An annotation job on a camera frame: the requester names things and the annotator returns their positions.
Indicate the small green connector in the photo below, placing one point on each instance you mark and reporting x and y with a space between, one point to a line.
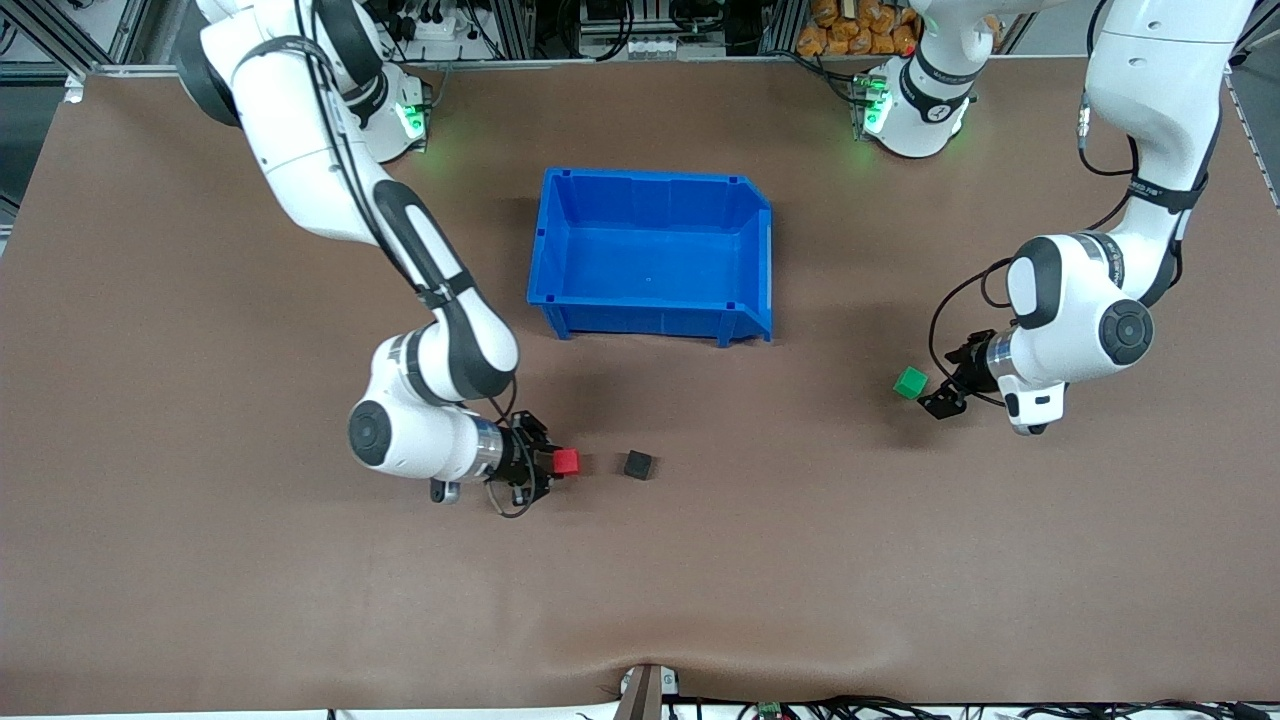
769 710

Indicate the small black cube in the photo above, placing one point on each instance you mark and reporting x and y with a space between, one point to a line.
638 464

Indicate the brown table cover mat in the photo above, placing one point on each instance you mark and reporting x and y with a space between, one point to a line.
400 600

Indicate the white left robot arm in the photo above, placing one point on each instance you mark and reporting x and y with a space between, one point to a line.
1080 330

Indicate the metal table edge clamp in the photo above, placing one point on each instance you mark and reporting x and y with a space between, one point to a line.
645 692

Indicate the white power strip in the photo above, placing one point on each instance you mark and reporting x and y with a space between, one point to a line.
425 25

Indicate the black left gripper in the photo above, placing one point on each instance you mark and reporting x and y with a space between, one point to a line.
971 368

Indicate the bag of orange snacks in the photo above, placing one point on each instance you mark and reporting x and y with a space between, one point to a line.
860 30

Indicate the small red cube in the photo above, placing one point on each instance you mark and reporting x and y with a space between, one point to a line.
567 462

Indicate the aluminium frame profile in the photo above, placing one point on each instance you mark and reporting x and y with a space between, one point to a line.
50 35
1262 30

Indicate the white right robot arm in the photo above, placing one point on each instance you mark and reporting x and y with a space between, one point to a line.
320 170

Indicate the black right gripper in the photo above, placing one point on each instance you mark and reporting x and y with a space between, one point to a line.
519 453

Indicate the blue plastic storage bin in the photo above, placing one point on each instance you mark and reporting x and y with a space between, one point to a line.
650 265

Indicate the small green cube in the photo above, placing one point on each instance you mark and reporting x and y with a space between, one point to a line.
910 383

